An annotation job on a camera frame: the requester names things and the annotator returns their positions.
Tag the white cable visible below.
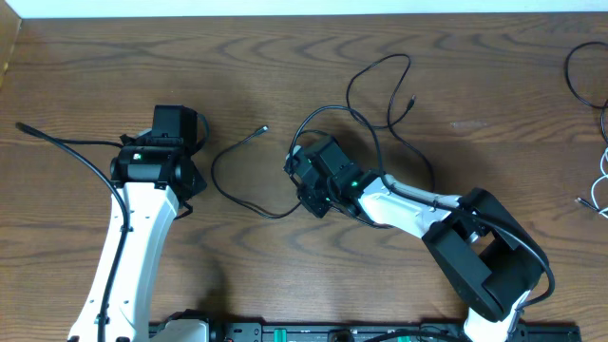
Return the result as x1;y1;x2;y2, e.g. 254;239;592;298
575;146;608;219

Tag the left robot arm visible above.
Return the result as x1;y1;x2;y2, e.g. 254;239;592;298
67;104;209;341

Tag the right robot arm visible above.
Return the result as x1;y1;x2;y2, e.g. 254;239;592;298
284;136;548;341

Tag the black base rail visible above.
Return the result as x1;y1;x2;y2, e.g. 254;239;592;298
149;308;583;342

